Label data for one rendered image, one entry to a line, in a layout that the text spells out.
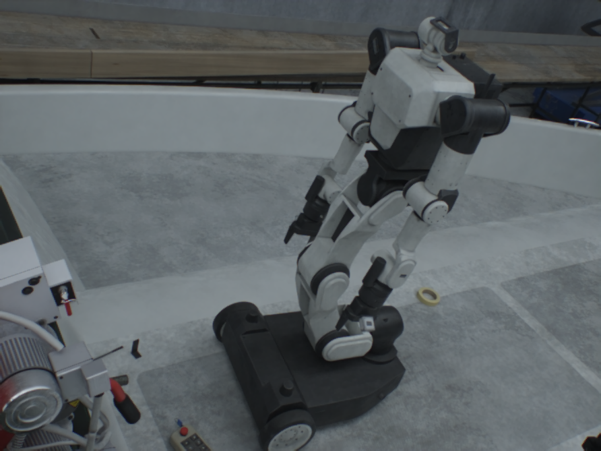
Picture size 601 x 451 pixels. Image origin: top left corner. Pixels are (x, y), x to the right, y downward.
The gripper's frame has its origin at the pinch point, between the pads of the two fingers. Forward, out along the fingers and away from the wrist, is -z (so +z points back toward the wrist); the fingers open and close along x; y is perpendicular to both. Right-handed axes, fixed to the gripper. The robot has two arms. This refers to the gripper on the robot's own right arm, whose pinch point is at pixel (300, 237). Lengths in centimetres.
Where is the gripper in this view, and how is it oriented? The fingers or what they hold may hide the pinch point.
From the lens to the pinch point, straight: 239.5
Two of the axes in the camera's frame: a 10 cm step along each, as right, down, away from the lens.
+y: 4.0, 6.1, -6.9
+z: 4.3, -7.9, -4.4
